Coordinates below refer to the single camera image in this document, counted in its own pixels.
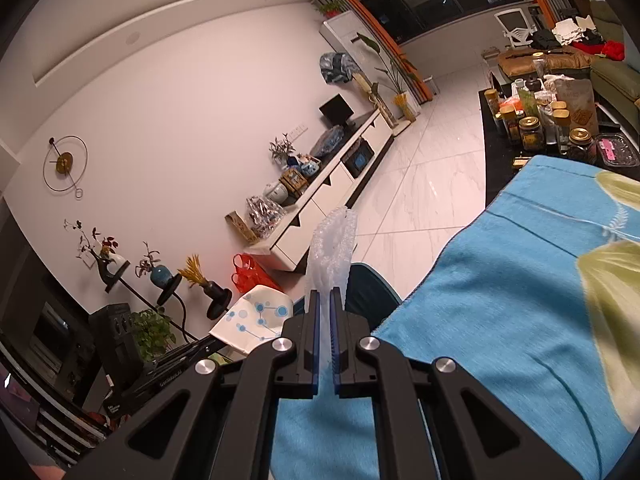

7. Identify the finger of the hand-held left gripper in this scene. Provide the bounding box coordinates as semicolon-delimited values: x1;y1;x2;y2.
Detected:
150;337;249;382

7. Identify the green sofa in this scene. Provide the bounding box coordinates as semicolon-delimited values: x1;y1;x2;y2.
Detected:
565;0;640;131

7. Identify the golden framed ornament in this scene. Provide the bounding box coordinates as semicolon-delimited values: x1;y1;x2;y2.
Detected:
279;167;307;195

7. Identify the black box with blue light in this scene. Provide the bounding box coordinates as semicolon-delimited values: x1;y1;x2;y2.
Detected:
341;137;375;178

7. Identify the plastic-wrapped glass ornament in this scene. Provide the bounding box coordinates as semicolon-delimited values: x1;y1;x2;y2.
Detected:
246;195;286;241

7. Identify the tall leafy floor plant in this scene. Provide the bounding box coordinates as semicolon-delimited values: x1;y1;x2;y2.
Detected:
356;32;418;122

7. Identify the white and black tv cabinet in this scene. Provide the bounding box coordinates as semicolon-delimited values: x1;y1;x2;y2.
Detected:
245;110;396;273

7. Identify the plastic-wrapped blue dish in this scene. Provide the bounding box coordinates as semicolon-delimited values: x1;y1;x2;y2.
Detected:
310;126;346;158

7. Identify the covered standing fan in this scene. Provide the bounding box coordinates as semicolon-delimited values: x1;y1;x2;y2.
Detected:
320;51;401;131

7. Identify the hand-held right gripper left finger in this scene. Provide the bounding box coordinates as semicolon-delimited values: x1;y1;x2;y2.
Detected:
65;289;322;480

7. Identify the black vase with yellow wheat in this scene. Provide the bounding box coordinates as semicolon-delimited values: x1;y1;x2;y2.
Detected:
177;254;233;321

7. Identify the white vase with red branch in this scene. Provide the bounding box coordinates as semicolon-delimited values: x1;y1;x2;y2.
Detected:
64;219;126;281

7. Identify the black coffee table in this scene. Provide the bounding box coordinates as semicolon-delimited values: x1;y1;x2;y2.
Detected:
477;72;640;208

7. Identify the brown paper bag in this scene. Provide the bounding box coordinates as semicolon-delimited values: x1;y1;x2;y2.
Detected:
552;79;598;136

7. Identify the golden patterned box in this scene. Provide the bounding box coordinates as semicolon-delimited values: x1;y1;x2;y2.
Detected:
225;211;253;246

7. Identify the large white foam net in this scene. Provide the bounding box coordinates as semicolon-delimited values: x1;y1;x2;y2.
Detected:
304;206;359;361

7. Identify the white clothes pile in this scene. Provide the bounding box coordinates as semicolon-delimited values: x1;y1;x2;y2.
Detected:
552;15;598;43

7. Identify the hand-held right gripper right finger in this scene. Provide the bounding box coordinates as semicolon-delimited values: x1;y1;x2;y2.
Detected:
330;287;583;480

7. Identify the red cloth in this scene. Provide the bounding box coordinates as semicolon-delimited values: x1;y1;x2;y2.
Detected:
572;40;626;61

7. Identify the white round jar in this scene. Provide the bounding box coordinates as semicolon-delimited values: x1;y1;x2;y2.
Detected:
263;181;290;206

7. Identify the brown ottoman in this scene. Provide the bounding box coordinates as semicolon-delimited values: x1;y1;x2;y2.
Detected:
497;47;601;78

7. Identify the blue vase with plant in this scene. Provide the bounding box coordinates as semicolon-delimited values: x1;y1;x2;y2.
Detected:
136;241;173;291

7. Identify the red plastic bag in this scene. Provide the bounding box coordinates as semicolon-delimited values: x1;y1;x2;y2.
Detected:
231;253;283;295

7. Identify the black monitor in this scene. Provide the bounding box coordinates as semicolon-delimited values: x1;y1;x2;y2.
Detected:
319;94;357;128

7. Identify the dark cabinet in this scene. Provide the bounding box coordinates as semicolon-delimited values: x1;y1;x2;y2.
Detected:
0;195;108;471

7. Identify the white blue-dotted plastic bag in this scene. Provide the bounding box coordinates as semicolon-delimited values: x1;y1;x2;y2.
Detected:
209;284;295;357

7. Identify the white office chair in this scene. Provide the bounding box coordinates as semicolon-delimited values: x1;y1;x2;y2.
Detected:
495;9;533;50

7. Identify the white standing air conditioner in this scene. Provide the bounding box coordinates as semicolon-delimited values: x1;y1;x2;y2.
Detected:
319;12;371;56

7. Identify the leafy green potted plant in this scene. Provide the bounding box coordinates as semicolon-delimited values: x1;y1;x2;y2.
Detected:
131;307;176;361

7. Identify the cluster of glass jars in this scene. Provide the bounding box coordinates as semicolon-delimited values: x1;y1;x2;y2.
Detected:
485;77;598;163

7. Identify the round gold wall clock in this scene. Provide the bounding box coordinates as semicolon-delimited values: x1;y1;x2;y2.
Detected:
42;135;89;200

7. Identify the black speaker box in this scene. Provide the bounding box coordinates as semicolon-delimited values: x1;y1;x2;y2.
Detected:
89;302;146;376

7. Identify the black clothes pile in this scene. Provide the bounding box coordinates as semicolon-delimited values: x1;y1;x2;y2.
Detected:
530;27;563;51

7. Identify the black plastic tray pink label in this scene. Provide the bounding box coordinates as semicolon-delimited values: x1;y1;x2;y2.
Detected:
595;132;640;168

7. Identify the small plant in vase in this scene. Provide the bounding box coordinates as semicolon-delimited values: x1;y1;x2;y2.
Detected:
268;132;296;166

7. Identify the blue floral blanket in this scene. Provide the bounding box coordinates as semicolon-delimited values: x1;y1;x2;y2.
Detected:
270;154;640;480

